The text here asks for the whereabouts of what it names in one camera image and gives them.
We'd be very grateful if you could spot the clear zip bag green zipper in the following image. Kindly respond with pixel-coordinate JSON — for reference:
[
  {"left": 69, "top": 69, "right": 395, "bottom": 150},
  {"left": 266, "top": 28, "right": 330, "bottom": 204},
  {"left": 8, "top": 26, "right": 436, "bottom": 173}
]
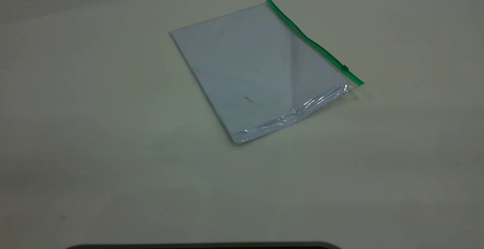
[{"left": 169, "top": 0, "right": 365, "bottom": 145}]

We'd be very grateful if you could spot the dark rounded base plate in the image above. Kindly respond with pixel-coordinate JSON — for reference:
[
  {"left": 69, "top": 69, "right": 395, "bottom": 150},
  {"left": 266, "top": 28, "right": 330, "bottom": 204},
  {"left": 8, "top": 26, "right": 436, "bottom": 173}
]
[{"left": 66, "top": 241, "right": 341, "bottom": 249}]

